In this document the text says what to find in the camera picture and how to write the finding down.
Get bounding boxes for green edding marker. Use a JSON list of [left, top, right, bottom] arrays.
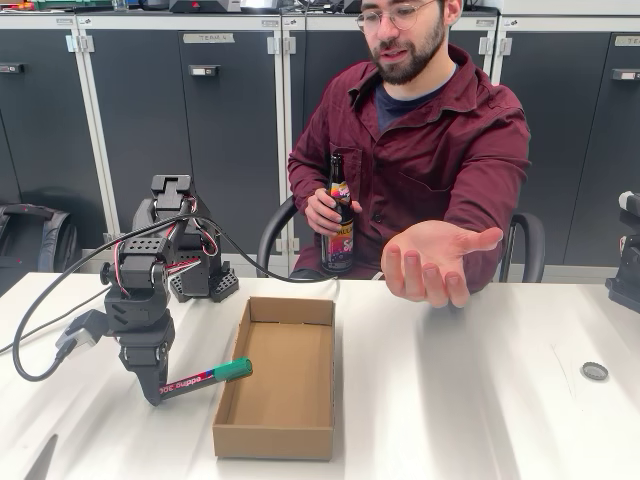
[[158, 356, 254, 404]]

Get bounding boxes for dark glass beer bottle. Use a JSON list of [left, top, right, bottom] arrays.
[[319, 152, 357, 274]]

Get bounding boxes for person's left forearm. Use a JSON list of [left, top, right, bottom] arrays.
[[439, 159, 532, 294]]

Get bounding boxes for person's right forearm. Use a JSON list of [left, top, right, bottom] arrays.
[[288, 149, 331, 201]]

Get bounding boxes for person's right hand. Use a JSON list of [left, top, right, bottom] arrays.
[[304, 187, 364, 236]]

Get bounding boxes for person's left hand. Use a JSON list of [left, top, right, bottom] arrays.
[[380, 219, 505, 310]]

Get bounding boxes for open cardboard box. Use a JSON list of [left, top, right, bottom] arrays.
[[212, 295, 337, 461]]

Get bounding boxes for black backpack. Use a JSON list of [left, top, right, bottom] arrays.
[[0, 202, 84, 296]]

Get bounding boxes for black office chair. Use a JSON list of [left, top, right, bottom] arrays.
[[255, 194, 546, 284]]

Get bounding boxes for team tape label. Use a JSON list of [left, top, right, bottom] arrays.
[[182, 32, 235, 45]]

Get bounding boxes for green flat box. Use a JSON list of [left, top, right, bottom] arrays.
[[34, 0, 114, 11]]

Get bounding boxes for man in maroon shirt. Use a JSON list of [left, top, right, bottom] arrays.
[[287, 0, 532, 296]]

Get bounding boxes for metal bottle cap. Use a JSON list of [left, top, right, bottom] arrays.
[[579, 360, 610, 382]]

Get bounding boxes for grey gripper camera box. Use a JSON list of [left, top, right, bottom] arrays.
[[54, 308, 109, 361]]

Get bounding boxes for thin dark table cable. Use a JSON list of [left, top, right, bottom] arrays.
[[0, 287, 109, 354]]

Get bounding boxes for thick black camera cable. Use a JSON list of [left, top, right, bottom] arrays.
[[12, 213, 344, 384]]

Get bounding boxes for round wire-frame glasses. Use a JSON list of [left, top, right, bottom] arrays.
[[355, 0, 436, 34]]

